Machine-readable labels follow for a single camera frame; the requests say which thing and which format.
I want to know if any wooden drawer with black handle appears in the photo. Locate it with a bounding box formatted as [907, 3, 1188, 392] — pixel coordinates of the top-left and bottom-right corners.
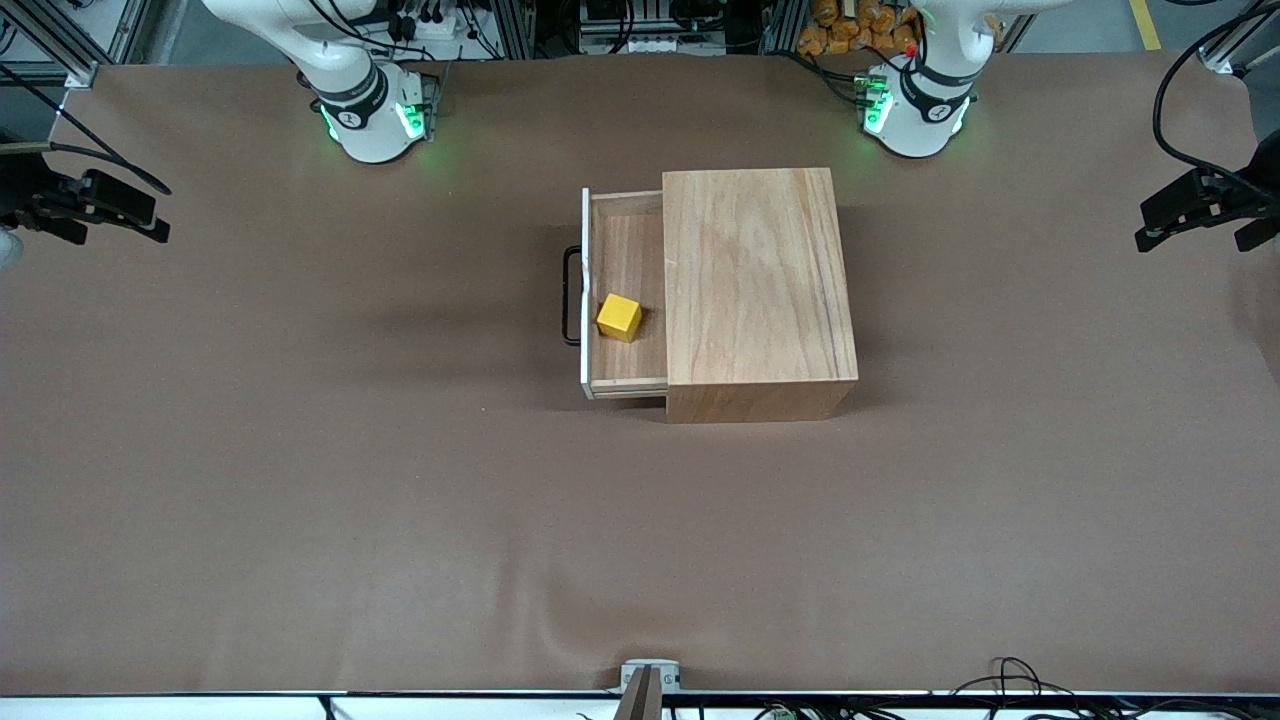
[562, 188, 669, 401]

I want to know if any wooden cabinet box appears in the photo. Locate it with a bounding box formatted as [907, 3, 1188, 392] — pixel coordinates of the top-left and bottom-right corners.
[662, 167, 861, 424]

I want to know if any grey metal table clamp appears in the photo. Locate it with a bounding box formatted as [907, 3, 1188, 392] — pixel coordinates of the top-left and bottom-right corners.
[615, 658, 681, 720]

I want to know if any aluminium frame profile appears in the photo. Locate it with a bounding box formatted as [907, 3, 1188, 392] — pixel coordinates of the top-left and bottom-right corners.
[0, 0, 101, 89]
[1198, 0, 1280, 76]

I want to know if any bag of orange objects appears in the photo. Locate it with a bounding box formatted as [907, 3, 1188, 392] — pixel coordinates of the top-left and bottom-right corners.
[797, 0, 921, 58]

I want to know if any silver electronics box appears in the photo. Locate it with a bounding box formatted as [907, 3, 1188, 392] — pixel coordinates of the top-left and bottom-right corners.
[580, 0, 701, 56]

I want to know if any yellow wooden block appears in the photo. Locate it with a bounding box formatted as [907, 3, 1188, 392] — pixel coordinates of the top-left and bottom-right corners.
[596, 293, 643, 344]

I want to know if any white power strip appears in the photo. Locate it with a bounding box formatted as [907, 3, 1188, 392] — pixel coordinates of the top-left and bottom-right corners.
[385, 0, 481, 51]

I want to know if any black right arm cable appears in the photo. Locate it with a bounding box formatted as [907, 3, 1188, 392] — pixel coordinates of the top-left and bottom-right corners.
[0, 62, 173, 198]

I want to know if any black cable bundle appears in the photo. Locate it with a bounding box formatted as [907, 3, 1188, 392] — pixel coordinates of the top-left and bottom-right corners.
[950, 657, 1280, 720]

